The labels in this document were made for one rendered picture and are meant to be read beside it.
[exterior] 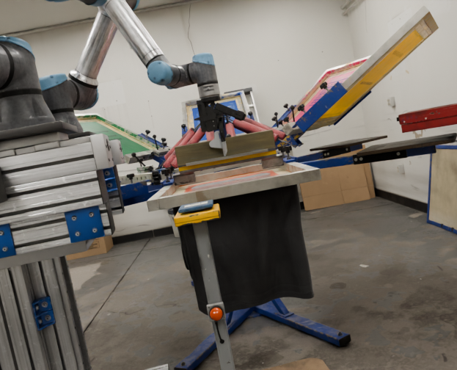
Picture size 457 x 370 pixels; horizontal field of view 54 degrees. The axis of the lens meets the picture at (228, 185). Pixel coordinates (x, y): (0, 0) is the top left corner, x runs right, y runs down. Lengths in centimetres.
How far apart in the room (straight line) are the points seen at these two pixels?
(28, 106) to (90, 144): 18
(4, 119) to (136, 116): 511
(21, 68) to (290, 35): 541
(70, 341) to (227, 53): 519
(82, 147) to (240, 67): 519
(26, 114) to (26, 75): 10
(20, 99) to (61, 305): 65
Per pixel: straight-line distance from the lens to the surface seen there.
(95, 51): 183
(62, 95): 176
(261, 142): 162
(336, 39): 656
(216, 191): 149
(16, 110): 125
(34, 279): 154
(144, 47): 157
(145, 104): 631
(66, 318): 157
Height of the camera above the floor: 114
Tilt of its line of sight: 6 degrees down
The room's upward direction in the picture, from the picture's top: 11 degrees counter-clockwise
